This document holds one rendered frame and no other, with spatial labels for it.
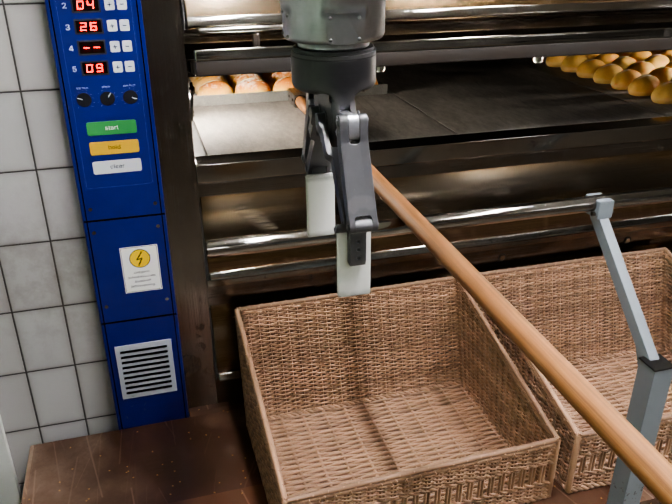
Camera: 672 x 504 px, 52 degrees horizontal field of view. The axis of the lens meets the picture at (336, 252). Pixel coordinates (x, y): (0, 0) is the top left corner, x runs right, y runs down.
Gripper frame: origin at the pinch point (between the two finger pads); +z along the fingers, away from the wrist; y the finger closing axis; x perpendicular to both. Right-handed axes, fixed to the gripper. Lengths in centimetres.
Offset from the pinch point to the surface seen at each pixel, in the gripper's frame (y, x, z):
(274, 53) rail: -63, 4, -9
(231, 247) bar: -39.4, -7.6, 16.7
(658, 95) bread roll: -99, 113, 14
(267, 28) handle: -67, 4, -12
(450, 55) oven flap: -64, 38, -6
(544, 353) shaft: 4.1, 22.5, 13.3
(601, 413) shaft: 14.6, 22.8, 13.5
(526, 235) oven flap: -75, 65, 39
